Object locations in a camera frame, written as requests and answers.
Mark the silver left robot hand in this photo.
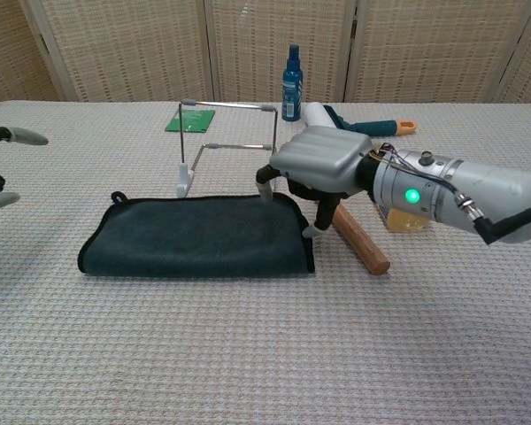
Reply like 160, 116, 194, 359
0, 127, 50, 213

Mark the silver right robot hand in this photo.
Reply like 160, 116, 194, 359
255, 125, 373, 239

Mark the yellow cloth black trim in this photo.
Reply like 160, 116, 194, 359
78, 190, 316, 280

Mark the teal lint roller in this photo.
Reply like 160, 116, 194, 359
303, 101, 419, 138

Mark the blue spray bottle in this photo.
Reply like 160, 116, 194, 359
281, 43, 303, 121

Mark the wooden rolling pin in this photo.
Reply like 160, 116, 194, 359
331, 205, 391, 276

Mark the yellow drink bottle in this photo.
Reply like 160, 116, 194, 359
382, 207, 430, 234

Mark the green circuit board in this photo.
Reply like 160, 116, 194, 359
164, 108, 217, 134

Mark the woven folding screen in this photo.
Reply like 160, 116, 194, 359
0, 0, 531, 107

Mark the woven grey tablecloth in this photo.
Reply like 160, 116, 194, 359
0, 100, 531, 425

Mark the metal wire rack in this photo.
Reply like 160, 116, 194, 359
175, 99, 279, 199

